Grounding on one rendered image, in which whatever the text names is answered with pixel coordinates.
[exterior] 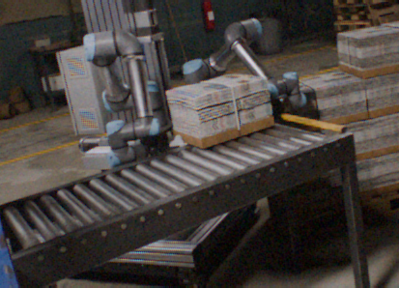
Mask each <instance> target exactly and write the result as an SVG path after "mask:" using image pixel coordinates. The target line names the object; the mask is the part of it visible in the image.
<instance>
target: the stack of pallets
mask: <svg viewBox="0 0 399 288"><path fill-rule="evenodd" d="M333 6H334V9H335V13H336V14H337V21H335V22H334V25H335V30H336V31H335V33H336V39H337V34H340V33H344V32H348V31H352V30H357V29H362V28H372V27H374V24H373V18H372V17H371V16H370V11H369V10H368V9H367V7H366V0H347V1H344V2H343V1H342V0H333ZM344 7H348V10H344ZM346 15H352V17H348V18H347V17H346ZM365 20H366V21H365ZM344 24H349V26H347V27H344Z"/></svg>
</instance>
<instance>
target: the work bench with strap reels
mask: <svg viewBox="0 0 399 288"><path fill-rule="evenodd" d="M78 46H81V43H80V42H76V43H68V41H63V42H59V43H52V44H48V45H46V46H45V47H43V48H40V46H39V47H36V46H33V47H28V48H26V51H29V54H30V58H31V61H32V65H33V72H34V75H35V78H36V81H37V85H38V88H39V92H40V96H41V103H42V106H41V108H44V107H47V105H46V102H45V99H44V95H46V96H48V98H49V101H50V105H51V109H52V111H50V112H55V111H59V110H57V109H56V108H55V101H54V98H53V97H55V96H58V95H65V94H66V92H65V88H64V84H63V80H62V74H61V73H60V72H59V73H55V74H51V75H47V69H46V65H45V61H44V58H43V56H44V55H45V54H49V53H54V52H58V51H66V50H69V49H72V48H76V47H78ZM34 55H39V57H40V60H41V67H42V71H43V78H42V83H43V89H42V86H41V79H40V75H39V72H38V68H37V65H36V61H35V58H34Z"/></svg>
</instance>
